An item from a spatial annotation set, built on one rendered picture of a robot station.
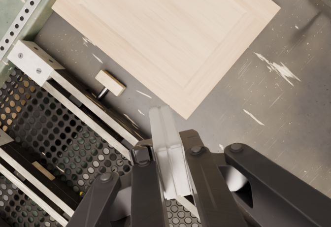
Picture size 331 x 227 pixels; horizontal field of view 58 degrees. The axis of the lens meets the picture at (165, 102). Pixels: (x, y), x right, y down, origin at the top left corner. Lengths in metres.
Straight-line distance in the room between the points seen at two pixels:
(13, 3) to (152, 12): 0.38
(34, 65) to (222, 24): 0.51
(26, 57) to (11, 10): 0.14
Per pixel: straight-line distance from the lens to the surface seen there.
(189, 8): 0.82
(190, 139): 0.17
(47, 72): 0.86
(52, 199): 0.94
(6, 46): 0.94
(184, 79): 0.81
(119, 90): 0.82
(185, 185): 0.16
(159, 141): 0.16
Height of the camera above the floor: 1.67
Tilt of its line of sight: 32 degrees down
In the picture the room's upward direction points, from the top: 136 degrees clockwise
